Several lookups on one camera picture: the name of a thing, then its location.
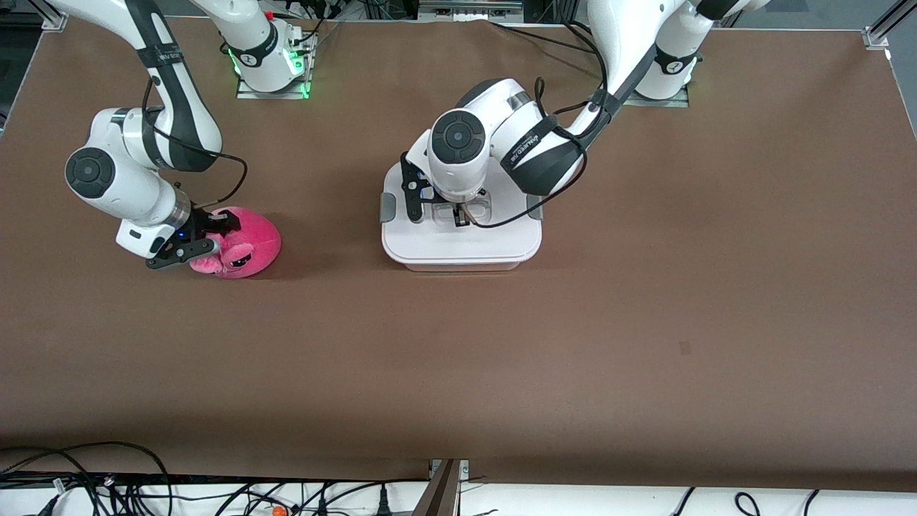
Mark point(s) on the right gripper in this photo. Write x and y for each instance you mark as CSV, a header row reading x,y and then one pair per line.
x,y
203,224

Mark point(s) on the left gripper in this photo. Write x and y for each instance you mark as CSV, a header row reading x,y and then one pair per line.
x,y
462,213

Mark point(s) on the pink plush toy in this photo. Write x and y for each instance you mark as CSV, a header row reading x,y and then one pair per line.
x,y
254,244

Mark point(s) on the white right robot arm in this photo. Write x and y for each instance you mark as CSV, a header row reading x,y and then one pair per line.
x,y
179,107

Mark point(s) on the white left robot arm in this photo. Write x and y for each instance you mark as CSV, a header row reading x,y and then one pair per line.
x,y
544,143

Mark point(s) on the clear plastic box base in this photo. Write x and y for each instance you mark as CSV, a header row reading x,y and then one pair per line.
x,y
462,266

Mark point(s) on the grey lid latch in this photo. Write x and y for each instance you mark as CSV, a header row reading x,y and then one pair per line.
x,y
535,209
387,209

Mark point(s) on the aluminium corner profile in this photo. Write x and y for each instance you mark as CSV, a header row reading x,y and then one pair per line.
x,y
885,29
50,18

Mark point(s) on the black left camera bracket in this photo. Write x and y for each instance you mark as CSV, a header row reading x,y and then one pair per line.
x,y
414,190

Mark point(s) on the black camera bracket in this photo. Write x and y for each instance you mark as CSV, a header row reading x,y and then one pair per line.
x,y
414,190
168,258

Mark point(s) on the black right camera bracket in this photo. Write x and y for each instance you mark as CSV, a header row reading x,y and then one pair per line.
x,y
168,258

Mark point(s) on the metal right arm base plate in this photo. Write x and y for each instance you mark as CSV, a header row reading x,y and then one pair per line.
x,y
304,68

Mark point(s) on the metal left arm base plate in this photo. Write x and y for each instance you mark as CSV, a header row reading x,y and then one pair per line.
x,y
663,102

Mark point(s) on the aluminium post with bracket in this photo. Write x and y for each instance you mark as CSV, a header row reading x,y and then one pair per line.
x,y
440,494

